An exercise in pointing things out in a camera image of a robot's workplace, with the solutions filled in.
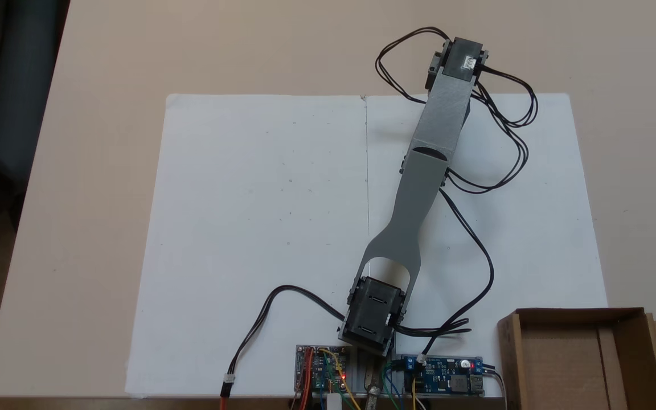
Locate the yellow signal wire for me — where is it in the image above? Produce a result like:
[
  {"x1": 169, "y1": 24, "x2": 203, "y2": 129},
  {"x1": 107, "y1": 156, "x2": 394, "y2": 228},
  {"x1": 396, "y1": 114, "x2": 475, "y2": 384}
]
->
[{"x1": 318, "y1": 347, "x2": 360, "y2": 410}]

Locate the dark grey office chair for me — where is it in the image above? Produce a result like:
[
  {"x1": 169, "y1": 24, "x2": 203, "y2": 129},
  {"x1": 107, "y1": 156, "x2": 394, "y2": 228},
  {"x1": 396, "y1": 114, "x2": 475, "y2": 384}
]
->
[{"x1": 0, "y1": 0, "x2": 71, "y2": 245}]

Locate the motor controller circuit board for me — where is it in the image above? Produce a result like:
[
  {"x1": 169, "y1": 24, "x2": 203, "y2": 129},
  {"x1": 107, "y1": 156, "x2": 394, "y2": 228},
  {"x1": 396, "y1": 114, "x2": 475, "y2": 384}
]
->
[{"x1": 295, "y1": 345, "x2": 350, "y2": 395}]

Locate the brown cardboard box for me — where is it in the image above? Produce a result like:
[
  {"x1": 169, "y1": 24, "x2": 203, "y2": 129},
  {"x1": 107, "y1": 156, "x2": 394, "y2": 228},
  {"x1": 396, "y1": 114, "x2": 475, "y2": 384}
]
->
[{"x1": 497, "y1": 307, "x2": 656, "y2": 410}]

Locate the blue power converter board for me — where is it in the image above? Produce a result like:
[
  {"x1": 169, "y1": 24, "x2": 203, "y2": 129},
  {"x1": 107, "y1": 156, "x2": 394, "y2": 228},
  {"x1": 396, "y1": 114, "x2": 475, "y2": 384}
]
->
[{"x1": 401, "y1": 355, "x2": 485, "y2": 395}]

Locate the black power cable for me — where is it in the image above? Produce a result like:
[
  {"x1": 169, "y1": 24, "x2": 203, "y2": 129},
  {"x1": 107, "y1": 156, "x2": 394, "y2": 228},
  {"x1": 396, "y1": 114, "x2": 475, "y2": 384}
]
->
[{"x1": 227, "y1": 284, "x2": 347, "y2": 383}]

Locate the light grey cable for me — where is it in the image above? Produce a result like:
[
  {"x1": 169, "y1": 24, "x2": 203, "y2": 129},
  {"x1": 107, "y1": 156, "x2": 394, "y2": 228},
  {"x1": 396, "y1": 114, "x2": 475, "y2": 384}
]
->
[{"x1": 482, "y1": 364, "x2": 508, "y2": 399}]

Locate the black motor cable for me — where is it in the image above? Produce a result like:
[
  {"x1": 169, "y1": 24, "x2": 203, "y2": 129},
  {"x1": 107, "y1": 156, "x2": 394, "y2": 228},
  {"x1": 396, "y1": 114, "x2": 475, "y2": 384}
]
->
[
  {"x1": 375, "y1": 27, "x2": 452, "y2": 105},
  {"x1": 445, "y1": 65, "x2": 538, "y2": 195},
  {"x1": 395, "y1": 188, "x2": 495, "y2": 359}
]

